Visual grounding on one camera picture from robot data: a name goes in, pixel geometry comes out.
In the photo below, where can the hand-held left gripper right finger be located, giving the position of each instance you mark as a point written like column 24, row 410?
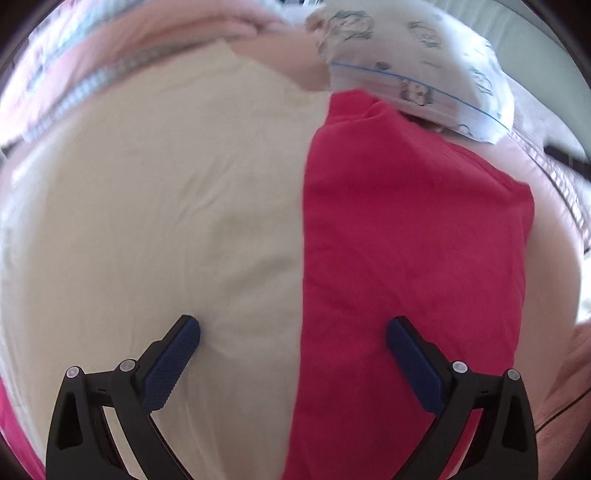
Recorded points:
column 413, row 364

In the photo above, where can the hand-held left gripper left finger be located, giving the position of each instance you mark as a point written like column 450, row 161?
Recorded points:
column 171, row 364

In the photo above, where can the pink and cream t-shirt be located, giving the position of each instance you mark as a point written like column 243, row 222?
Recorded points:
column 231, row 207

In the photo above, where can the white cartoon print pillow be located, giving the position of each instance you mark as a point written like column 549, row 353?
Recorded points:
column 415, row 60

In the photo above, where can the pink checked folded duvet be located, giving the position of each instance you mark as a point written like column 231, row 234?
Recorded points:
column 115, row 41

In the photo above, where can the grey padded headboard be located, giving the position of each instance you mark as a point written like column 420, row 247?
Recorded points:
column 545, row 60

